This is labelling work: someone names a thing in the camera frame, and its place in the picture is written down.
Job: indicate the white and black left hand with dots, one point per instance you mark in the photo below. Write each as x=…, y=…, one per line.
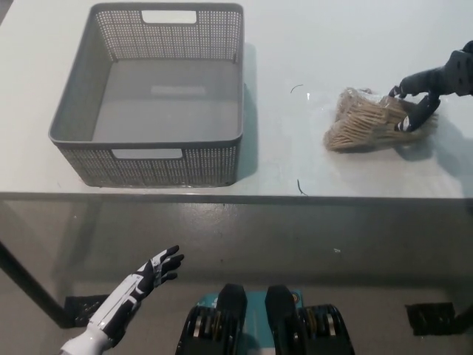
x=140, y=286

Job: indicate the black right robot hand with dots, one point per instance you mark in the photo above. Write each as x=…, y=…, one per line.
x=458, y=75

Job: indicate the clear bag of wooden cutlery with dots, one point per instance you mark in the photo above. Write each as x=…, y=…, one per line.
x=362, y=125

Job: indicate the black table leg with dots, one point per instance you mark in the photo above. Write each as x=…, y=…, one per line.
x=29, y=281

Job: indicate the grey perforated plastic basket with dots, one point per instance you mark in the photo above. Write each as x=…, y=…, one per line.
x=166, y=96

